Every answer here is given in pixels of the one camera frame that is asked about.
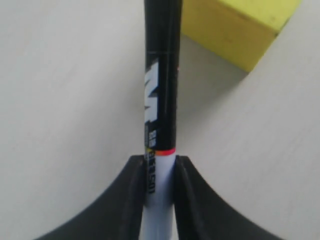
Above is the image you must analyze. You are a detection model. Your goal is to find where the black and white marker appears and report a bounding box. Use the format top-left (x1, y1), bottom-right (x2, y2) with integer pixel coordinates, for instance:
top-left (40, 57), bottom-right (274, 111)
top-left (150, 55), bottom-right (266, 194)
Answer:
top-left (142, 0), bottom-right (183, 240)

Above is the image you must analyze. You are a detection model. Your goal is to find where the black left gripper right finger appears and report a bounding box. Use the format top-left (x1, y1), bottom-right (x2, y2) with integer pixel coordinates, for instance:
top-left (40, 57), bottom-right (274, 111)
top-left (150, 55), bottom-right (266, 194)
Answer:
top-left (173, 155), bottom-right (279, 240)

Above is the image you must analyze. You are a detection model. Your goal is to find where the yellow foam cube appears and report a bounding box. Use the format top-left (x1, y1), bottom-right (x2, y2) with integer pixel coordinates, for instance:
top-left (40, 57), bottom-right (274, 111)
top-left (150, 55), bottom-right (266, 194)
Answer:
top-left (181, 0), bottom-right (301, 73)

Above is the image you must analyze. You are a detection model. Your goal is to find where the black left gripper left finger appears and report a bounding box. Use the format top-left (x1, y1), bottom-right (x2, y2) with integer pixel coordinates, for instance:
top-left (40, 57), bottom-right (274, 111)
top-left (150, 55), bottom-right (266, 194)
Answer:
top-left (40, 155), bottom-right (146, 240)

